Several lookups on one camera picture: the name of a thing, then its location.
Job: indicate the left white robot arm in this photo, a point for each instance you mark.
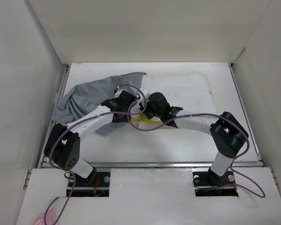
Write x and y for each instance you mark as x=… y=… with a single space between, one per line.
x=63 y=145

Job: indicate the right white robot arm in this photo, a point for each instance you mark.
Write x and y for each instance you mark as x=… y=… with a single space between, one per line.
x=228 y=135

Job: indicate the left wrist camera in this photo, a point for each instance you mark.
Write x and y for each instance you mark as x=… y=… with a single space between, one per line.
x=119 y=90

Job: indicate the grey pillowcase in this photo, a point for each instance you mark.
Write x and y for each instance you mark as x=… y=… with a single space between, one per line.
x=86 y=97

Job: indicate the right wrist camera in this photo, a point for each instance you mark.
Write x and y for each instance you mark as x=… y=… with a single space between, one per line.
x=143 y=95

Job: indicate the aluminium front rail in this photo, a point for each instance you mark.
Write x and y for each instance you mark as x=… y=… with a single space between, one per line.
x=170 y=164

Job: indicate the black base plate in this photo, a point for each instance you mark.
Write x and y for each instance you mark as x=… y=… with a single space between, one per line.
x=98 y=187
x=208 y=184

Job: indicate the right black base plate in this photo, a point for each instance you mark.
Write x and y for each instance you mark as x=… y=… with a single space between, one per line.
x=208 y=184

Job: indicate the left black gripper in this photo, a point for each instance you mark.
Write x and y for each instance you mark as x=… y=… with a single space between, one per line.
x=125 y=119

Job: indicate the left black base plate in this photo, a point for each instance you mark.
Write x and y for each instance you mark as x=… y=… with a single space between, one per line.
x=98 y=187

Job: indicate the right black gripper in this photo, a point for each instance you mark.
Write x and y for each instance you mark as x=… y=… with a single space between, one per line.
x=149 y=116

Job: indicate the white pillow yellow edge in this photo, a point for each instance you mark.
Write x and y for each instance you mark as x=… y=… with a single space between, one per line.
x=191 y=91

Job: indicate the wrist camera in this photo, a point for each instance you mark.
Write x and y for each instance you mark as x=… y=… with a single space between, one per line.
x=143 y=95
x=119 y=90

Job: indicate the white foam front board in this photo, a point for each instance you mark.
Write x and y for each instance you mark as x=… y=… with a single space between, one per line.
x=154 y=197

